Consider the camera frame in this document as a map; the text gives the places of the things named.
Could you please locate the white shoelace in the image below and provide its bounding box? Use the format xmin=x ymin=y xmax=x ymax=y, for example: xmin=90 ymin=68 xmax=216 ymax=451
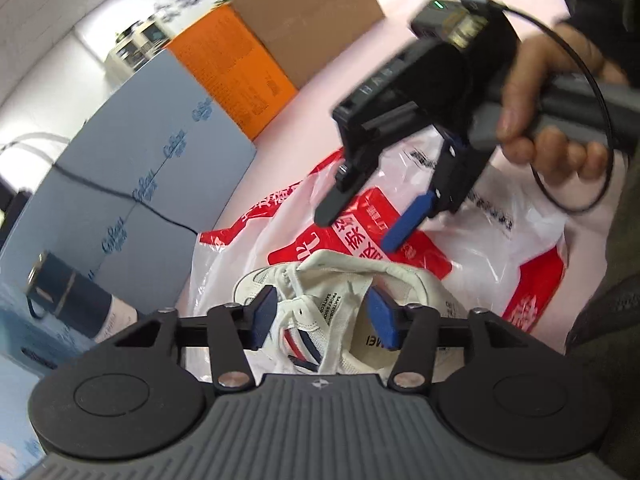
xmin=270 ymin=263 xmax=329 ymax=342

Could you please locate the white sneaker with stripes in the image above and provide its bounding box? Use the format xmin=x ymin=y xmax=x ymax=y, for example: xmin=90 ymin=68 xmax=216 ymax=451
xmin=233 ymin=249 xmax=466 ymax=379

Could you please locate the person right hand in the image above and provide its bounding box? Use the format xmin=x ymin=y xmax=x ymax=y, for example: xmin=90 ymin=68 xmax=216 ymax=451
xmin=497 ymin=16 xmax=639 ymax=185

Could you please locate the red white plastic bag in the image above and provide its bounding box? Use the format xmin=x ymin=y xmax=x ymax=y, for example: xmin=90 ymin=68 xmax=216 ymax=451
xmin=189 ymin=130 xmax=566 ymax=376

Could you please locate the brown cardboard box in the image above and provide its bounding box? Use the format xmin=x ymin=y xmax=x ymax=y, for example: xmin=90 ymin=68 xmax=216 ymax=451
xmin=231 ymin=0 xmax=384 ymax=88

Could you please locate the orange cardboard box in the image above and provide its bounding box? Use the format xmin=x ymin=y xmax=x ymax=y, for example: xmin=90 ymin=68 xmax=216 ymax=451
xmin=167 ymin=4 xmax=297 ymax=140

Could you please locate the light blue cardboard box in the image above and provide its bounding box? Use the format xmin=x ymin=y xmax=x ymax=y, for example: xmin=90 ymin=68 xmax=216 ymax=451
xmin=1 ymin=52 xmax=256 ymax=313

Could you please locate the dark blue thermos bottle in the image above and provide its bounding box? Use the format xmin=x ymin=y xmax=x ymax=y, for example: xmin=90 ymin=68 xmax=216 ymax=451
xmin=26 ymin=252 xmax=141 ymax=344

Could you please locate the black power cable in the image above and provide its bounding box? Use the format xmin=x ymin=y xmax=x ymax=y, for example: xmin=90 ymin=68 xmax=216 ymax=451
xmin=0 ymin=131 xmax=202 ymax=236

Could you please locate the beige wall cabinet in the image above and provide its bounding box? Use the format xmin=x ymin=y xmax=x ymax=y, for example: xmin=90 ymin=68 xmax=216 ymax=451
xmin=104 ymin=18 xmax=174 ymax=84

